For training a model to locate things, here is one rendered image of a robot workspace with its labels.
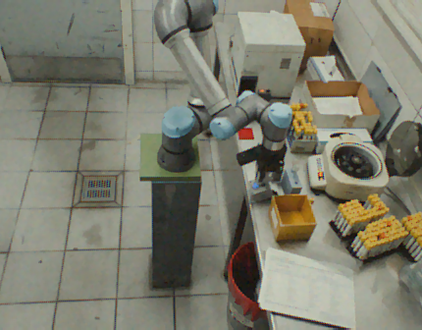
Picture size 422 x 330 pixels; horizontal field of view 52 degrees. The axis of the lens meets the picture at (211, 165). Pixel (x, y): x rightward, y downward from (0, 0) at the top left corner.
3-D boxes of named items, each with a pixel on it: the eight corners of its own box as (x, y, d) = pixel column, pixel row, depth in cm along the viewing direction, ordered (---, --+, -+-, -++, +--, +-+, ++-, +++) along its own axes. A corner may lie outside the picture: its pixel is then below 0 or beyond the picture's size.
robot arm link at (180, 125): (154, 139, 164) (154, 113, 154) (181, 124, 171) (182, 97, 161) (176, 157, 159) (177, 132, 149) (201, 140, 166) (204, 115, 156)
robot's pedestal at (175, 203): (152, 288, 230) (150, 183, 167) (152, 255, 244) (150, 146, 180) (189, 286, 233) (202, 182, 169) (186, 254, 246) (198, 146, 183)
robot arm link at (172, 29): (145, -6, 125) (233, 137, 129) (174, -17, 131) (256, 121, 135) (132, 15, 135) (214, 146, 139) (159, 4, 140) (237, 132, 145)
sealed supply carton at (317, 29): (279, 27, 259) (286, -3, 245) (317, 30, 260) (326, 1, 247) (284, 55, 238) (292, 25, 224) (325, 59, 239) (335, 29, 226)
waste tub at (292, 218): (267, 211, 162) (272, 194, 155) (300, 210, 164) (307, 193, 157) (275, 242, 153) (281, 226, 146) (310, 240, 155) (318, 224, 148)
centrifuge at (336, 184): (304, 155, 185) (312, 134, 176) (372, 162, 186) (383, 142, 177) (309, 198, 168) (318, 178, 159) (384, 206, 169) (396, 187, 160)
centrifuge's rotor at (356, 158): (329, 155, 178) (335, 143, 173) (366, 159, 179) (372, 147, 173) (335, 184, 168) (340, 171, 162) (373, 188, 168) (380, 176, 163)
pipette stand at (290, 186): (276, 184, 172) (282, 167, 164) (292, 184, 173) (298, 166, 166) (283, 204, 165) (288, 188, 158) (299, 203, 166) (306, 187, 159)
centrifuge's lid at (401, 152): (408, 106, 161) (428, 110, 162) (375, 151, 179) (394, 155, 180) (425, 145, 146) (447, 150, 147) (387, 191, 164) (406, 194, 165)
